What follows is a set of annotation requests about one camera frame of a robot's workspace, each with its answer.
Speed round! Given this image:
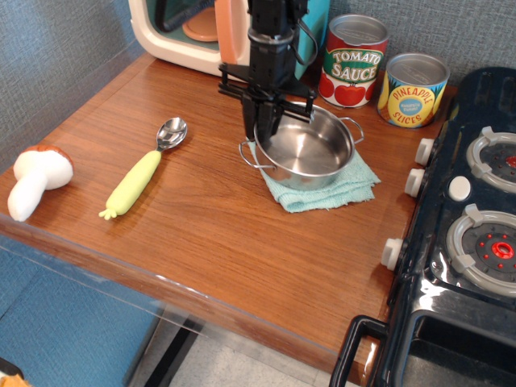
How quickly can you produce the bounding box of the stainless steel pot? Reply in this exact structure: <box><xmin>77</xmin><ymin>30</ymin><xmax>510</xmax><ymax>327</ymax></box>
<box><xmin>239</xmin><ymin>106</ymin><xmax>364</xmax><ymax>190</ymax></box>

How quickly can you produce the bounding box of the spoon with green handle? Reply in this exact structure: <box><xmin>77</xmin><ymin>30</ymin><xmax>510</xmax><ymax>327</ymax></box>
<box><xmin>98</xmin><ymin>117</ymin><xmax>188</xmax><ymax>220</ymax></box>

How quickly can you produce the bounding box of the teal toy microwave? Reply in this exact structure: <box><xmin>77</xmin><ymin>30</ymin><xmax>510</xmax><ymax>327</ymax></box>
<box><xmin>128</xmin><ymin>0</ymin><xmax>331</xmax><ymax>81</ymax></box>

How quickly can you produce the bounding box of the tomato sauce can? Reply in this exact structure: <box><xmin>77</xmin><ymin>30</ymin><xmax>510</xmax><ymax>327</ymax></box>
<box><xmin>318</xmin><ymin>14</ymin><xmax>389</xmax><ymax>107</ymax></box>

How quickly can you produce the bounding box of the pineapple slices can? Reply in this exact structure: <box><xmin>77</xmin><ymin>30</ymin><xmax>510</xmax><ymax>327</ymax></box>
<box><xmin>377</xmin><ymin>52</ymin><xmax>450</xmax><ymax>128</ymax></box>

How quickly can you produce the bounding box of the folded light blue napkin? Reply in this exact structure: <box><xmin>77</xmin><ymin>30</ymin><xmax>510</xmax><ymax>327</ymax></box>
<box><xmin>261</xmin><ymin>152</ymin><xmax>381</xmax><ymax>214</ymax></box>

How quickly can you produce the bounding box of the orange object at corner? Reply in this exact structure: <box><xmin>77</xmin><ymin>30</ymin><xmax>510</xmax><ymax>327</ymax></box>
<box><xmin>0</xmin><ymin>372</ymin><xmax>31</xmax><ymax>387</ymax></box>

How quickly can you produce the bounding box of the white plush mushroom toy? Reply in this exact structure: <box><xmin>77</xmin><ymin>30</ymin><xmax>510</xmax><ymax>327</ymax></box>
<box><xmin>7</xmin><ymin>145</ymin><xmax>74</xmax><ymax>222</ymax></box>

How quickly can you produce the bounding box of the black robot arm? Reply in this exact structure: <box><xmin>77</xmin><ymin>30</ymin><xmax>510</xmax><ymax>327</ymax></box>
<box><xmin>219</xmin><ymin>1</ymin><xmax>316</xmax><ymax>144</ymax></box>

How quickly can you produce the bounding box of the black toy stove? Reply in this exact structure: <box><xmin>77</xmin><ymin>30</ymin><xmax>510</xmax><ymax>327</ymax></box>
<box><xmin>331</xmin><ymin>67</ymin><xmax>515</xmax><ymax>386</ymax></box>

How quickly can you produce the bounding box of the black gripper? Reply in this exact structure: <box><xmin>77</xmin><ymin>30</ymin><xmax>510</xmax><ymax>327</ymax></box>
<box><xmin>218</xmin><ymin>31</ymin><xmax>315</xmax><ymax>141</ymax></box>

